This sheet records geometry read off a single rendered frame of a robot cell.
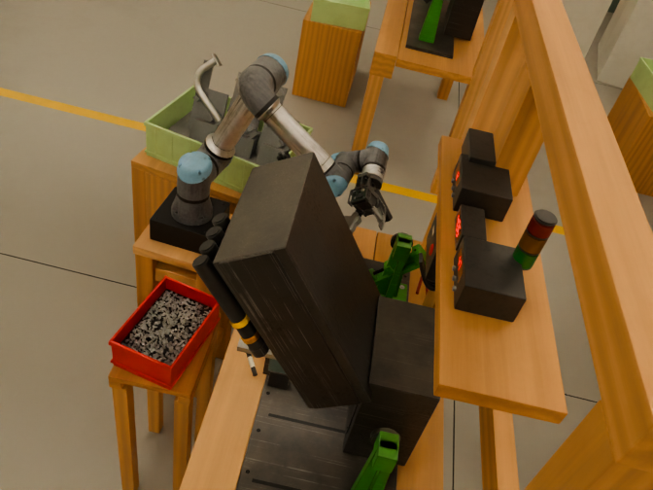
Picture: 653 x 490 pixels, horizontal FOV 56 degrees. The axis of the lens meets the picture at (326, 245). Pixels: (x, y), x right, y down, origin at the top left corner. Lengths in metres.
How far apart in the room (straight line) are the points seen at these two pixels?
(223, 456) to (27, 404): 1.39
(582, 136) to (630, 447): 0.60
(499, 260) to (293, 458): 0.80
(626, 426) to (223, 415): 1.24
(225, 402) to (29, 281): 1.81
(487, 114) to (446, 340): 1.00
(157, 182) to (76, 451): 1.17
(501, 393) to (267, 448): 0.77
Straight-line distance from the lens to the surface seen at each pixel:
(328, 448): 1.81
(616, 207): 1.06
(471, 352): 1.27
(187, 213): 2.25
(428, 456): 1.90
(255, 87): 1.94
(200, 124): 2.86
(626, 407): 0.83
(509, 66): 2.02
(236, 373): 1.91
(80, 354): 3.10
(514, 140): 1.63
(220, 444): 1.78
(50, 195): 3.93
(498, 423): 1.54
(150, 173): 2.82
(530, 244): 1.36
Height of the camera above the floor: 2.46
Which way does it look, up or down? 42 degrees down
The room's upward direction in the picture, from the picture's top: 14 degrees clockwise
